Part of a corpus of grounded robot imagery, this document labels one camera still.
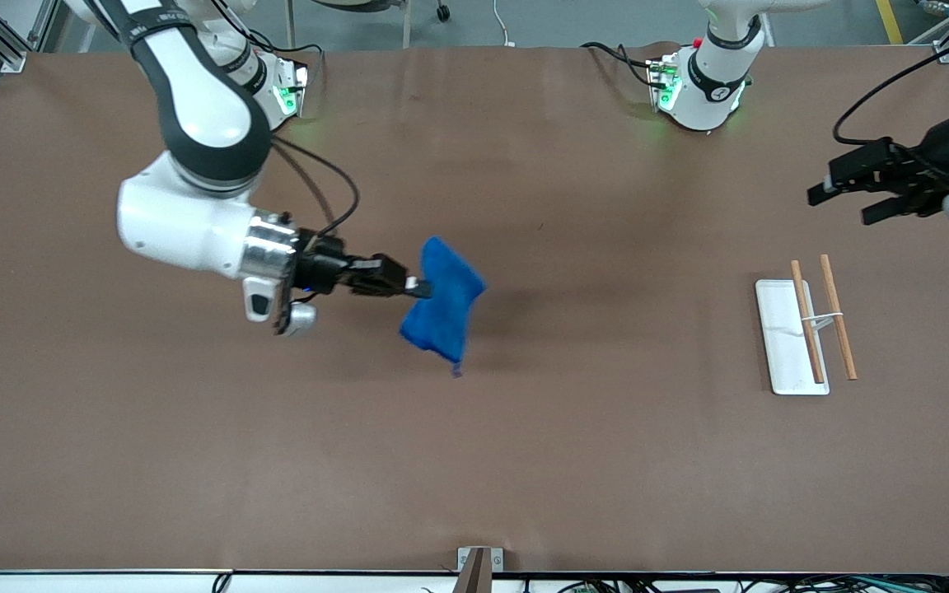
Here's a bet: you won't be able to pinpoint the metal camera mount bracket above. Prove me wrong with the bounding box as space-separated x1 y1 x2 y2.
456 545 505 593

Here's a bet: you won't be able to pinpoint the blue microfiber towel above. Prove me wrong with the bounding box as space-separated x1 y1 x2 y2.
399 236 489 378

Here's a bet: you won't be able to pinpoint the black left arm base cable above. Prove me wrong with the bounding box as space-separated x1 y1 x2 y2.
580 41 661 90

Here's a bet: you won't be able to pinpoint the bundle of cables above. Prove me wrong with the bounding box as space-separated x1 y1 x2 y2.
524 574 949 593

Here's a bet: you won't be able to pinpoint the brown table cover sheet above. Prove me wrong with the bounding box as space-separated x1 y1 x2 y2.
0 41 949 575

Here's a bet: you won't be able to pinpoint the black right arm base cable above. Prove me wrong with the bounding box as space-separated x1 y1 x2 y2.
236 25 327 79

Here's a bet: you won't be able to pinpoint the white floor cable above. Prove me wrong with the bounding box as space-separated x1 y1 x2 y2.
493 0 518 48

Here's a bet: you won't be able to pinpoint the chair legs with caster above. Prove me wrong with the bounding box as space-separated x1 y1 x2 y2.
285 0 452 50

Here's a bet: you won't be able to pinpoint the white rack with wooden bars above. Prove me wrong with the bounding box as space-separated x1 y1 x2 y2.
755 254 859 397

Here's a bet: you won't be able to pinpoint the black arm base cable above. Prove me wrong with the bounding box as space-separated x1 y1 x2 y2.
236 25 327 79
580 41 661 90

